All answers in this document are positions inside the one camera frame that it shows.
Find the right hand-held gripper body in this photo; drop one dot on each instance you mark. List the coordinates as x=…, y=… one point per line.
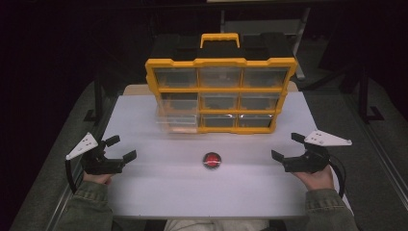
x=309, y=162

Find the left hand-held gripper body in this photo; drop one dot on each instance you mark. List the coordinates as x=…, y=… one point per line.
x=96, y=163

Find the clear plastic drawer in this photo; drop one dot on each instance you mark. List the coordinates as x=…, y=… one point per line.
x=176, y=123

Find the round red and black disc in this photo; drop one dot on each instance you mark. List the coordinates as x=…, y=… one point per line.
x=211, y=159

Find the yellow and black organizer cabinet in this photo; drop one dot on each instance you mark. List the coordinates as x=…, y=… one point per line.
x=221, y=62

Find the person's left hand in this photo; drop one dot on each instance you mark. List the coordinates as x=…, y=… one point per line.
x=96, y=178

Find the person's right hand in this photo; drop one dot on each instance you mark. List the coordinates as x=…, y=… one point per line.
x=317, y=180

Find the black metal stand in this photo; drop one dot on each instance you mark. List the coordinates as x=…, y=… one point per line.
x=364, y=96
x=97, y=102

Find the set of clear drawers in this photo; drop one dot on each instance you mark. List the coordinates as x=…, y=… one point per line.
x=219, y=77

